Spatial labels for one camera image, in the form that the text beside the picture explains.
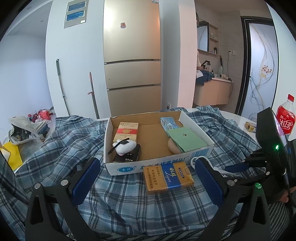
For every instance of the red cola bottle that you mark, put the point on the red cola bottle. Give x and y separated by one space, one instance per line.
286 115

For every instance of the person's right hand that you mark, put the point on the person's right hand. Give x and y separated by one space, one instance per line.
284 198

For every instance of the black white striped cloth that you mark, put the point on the black white striped cloth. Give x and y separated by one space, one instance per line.
280 217

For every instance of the gold refrigerator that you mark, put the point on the gold refrigerator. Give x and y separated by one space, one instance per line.
132 56

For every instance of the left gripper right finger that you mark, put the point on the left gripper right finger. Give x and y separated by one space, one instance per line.
253 222

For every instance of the frosted glass door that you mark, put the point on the frosted glass door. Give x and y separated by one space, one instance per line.
260 67

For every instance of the green paper card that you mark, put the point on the green paper card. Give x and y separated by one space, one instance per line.
185 139

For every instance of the fridge magnet sticker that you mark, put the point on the fridge magnet sticker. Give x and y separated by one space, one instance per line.
123 25

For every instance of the blue tissue pack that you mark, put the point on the blue tissue pack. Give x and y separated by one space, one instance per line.
168 123

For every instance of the yellow bag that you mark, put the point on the yellow bag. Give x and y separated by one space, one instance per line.
12 155

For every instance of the floor clutter bags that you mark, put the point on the floor clutter bags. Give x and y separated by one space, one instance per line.
24 130

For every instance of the cardboard box tray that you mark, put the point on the cardboard box tray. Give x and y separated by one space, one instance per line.
153 140

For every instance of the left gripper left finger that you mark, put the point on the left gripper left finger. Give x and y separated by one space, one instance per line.
42 222

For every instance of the beige bathroom vanity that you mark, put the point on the beige bathroom vanity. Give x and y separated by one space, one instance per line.
213 92

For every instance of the wall electrical panel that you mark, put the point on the wall electrical panel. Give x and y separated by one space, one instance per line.
76 13

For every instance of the small yellow box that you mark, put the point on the small yellow box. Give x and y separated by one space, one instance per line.
250 127

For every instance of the bathroom mirror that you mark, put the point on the bathroom mirror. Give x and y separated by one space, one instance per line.
203 36

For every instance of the round tan face cushion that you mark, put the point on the round tan face cushion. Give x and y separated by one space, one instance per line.
172 146

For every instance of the yellow gold cigarette box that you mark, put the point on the yellow gold cigarette box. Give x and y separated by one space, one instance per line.
165 177

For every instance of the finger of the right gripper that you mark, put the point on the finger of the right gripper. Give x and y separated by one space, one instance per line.
240 167

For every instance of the red yellow cigarette box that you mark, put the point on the red yellow cigarette box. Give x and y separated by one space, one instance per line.
126 130

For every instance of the dark blue clothes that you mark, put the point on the dark blue clothes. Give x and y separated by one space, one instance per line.
203 76

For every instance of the black cigarette box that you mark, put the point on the black cigarette box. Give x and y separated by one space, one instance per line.
132 156

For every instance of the blue plaid cloth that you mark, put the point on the blue plaid cloth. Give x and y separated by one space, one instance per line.
119 206

